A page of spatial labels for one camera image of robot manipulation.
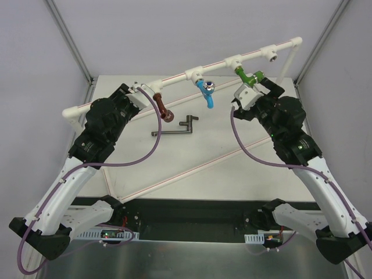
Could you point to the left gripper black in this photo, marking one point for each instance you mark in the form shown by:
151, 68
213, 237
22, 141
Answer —
124, 95

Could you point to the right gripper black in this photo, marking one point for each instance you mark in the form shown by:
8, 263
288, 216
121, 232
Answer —
262, 97

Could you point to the green plastic water faucet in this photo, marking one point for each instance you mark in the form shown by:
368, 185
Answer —
248, 76

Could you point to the white PVC pipe frame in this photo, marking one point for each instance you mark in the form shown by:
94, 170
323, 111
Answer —
269, 52

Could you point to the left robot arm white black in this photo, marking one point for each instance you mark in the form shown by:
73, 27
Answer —
47, 228

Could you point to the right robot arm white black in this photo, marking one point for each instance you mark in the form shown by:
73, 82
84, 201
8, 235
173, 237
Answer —
343, 230

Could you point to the brown plastic water faucet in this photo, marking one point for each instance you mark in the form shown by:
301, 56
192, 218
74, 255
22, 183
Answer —
165, 114

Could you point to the blue plastic water faucet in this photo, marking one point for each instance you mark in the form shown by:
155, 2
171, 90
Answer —
207, 87

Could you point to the grey metal long-spout faucet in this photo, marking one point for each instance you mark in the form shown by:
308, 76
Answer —
186, 127

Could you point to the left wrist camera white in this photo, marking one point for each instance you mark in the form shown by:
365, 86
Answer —
137, 97

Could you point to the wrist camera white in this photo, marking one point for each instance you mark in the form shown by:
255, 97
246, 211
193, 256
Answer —
245, 97
137, 97

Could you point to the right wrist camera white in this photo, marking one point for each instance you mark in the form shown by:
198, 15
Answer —
245, 97

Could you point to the aluminium enclosure frame post left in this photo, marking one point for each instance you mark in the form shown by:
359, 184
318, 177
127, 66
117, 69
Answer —
68, 39

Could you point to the aluminium enclosure frame post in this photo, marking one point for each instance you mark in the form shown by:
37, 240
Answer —
320, 43
68, 39

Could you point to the aluminium enclosure frame post right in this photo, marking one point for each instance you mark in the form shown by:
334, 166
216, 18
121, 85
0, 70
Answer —
320, 43

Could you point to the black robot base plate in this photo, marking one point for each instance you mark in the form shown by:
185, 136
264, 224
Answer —
191, 220

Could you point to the left white cable duct board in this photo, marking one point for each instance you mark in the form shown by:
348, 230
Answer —
107, 234

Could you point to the white cable duct board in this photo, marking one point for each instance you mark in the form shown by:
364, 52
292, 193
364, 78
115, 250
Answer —
262, 238
107, 234

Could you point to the right white cable duct board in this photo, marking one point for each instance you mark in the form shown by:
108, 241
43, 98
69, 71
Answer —
262, 238

